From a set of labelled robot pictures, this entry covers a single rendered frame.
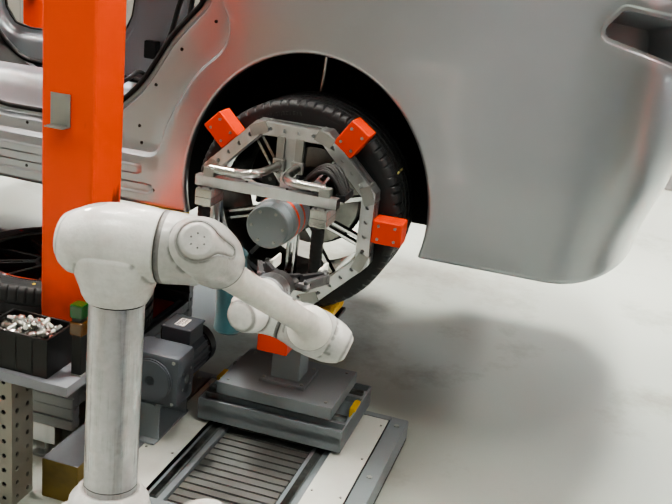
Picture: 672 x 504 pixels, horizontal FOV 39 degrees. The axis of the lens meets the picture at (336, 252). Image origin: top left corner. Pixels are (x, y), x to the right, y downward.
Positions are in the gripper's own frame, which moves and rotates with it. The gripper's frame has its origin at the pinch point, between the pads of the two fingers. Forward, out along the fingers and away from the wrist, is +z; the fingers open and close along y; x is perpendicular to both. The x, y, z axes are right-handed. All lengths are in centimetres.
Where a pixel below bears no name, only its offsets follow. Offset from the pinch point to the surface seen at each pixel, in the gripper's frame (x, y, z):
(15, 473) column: -73, -73, -21
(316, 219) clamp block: 9.5, -0.5, 10.7
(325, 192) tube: 16.6, 0.3, 13.8
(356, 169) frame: 19.6, 3.3, 32.8
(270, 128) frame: 27, -24, 34
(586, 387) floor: -83, 81, 147
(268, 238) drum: -1.2, -16.4, 18.2
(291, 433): -71, -9, 35
